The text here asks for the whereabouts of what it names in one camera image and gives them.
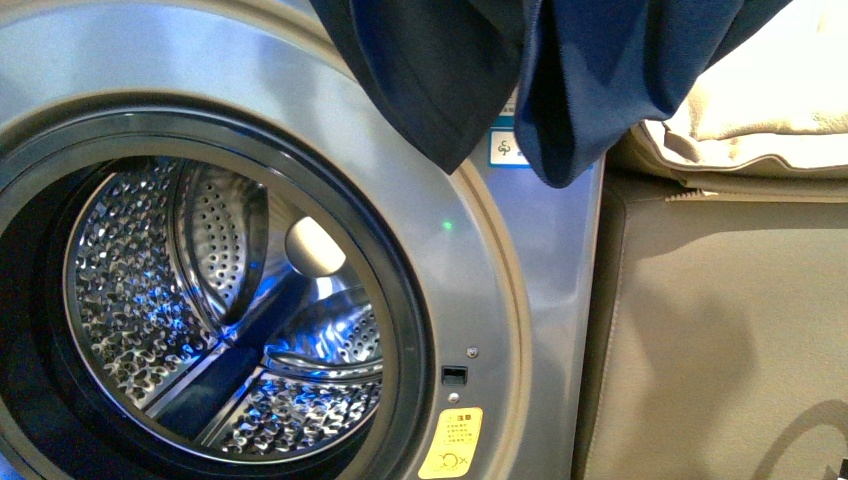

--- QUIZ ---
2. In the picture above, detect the blue white label sticker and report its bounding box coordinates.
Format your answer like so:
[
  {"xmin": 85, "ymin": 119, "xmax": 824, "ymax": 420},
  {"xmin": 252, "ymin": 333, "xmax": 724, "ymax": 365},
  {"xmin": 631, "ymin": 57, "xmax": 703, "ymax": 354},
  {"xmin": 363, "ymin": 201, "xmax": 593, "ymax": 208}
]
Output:
[{"xmin": 488, "ymin": 90, "xmax": 530, "ymax": 168}]

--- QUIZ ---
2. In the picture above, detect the dark navy mesh garment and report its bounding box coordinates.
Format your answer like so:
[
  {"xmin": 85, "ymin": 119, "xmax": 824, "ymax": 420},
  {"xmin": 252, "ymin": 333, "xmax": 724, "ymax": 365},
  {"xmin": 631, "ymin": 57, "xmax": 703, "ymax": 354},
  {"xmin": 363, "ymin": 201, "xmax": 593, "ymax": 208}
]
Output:
[{"xmin": 313, "ymin": 1, "xmax": 784, "ymax": 188}]

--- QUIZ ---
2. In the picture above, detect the cream blanket on sofa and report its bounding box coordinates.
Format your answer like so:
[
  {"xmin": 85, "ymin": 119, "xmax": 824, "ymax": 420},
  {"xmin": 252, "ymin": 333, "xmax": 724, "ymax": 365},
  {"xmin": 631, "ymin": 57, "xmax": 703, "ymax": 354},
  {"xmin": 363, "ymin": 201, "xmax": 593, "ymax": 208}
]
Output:
[{"xmin": 607, "ymin": 1, "xmax": 847, "ymax": 203}]

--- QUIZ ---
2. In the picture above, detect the orange warning sticker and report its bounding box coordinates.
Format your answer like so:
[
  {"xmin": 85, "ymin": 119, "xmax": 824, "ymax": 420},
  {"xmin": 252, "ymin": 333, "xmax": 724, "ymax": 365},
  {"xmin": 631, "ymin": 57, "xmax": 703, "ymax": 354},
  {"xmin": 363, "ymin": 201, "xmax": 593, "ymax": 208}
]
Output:
[{"xmin": 418, "ymin": 407, "xmax": 483, "ymax": 479}]

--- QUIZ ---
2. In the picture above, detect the grey front-load washing machine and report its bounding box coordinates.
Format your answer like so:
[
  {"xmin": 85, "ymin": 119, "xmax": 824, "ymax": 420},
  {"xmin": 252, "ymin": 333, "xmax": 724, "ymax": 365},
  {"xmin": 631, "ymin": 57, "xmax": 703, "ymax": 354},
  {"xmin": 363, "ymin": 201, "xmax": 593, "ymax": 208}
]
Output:
[{"xmin": 1, "ymin": 1, "xmax": 603, "ymax": 479}]

